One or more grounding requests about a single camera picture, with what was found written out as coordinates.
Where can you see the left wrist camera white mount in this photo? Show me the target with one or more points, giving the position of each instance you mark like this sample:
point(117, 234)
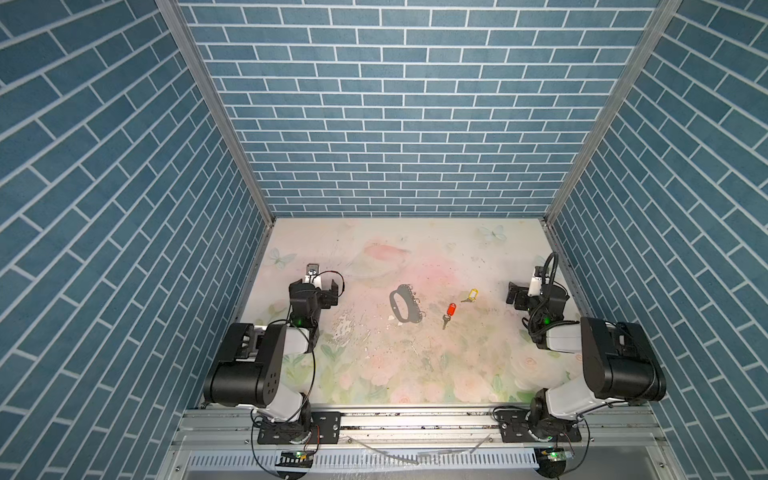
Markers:
point(312, 275)

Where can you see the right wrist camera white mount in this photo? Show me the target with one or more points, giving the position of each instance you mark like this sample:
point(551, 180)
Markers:
point(538, 279)

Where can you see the corner aluminium post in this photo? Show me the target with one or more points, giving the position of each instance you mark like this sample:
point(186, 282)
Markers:
point(652, 33)
point(172, 14)

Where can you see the key with yellow tag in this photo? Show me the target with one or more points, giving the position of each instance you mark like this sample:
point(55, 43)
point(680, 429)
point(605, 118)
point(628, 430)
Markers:
point(471, 296)

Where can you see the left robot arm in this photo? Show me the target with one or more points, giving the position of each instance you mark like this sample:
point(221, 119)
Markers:
point(246, 370)

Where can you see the left corner aluminium post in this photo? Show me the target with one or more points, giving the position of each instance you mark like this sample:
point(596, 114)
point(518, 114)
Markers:
point(172, 14)

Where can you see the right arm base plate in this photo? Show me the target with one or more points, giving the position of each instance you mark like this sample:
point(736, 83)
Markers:
point(518, 425)

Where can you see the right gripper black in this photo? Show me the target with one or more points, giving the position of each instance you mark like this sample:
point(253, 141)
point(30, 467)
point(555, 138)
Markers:
point(519, 294)

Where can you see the left green circuit board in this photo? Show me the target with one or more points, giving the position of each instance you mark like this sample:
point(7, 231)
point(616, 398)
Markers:
point(294, 459)

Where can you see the aluminium front rail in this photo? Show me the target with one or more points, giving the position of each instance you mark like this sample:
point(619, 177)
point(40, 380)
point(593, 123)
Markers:
point(617, 443)

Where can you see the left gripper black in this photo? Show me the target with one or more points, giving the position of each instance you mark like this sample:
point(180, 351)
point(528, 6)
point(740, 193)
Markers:
point(327, 293)

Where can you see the white slotted cable duct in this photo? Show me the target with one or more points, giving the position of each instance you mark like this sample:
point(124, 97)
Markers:
point(363, 460)

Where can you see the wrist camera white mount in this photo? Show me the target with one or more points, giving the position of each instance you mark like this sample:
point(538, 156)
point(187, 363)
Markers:
point(538, 279)
point(312, 275)

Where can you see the right green circuit board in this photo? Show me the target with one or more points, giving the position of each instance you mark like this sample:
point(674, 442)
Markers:
point(546, 456)

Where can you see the key with red tag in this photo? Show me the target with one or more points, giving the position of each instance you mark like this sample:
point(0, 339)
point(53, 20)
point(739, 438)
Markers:
point(450, 311)

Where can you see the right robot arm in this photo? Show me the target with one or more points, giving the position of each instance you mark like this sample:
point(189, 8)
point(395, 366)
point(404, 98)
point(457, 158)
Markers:
point(618, 362)

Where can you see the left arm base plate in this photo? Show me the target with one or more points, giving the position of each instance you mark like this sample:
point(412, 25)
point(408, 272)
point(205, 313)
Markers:
point(321, 427)

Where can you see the green circuit board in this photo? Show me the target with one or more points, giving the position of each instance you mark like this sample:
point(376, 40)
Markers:
point(546, 456)
point(294, 459)

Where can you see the right corner aluminium post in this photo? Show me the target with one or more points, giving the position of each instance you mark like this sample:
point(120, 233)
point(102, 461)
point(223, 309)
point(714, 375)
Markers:
point(652, 33)

